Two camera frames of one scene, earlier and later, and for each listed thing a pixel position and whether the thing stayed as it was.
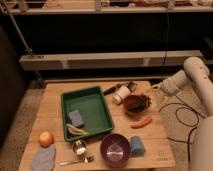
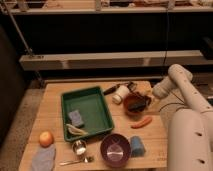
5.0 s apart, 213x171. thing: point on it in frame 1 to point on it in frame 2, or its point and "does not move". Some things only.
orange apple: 46,139 does not move
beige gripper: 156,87 to 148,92
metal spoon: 87,159 does not move
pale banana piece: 76,130 does not move
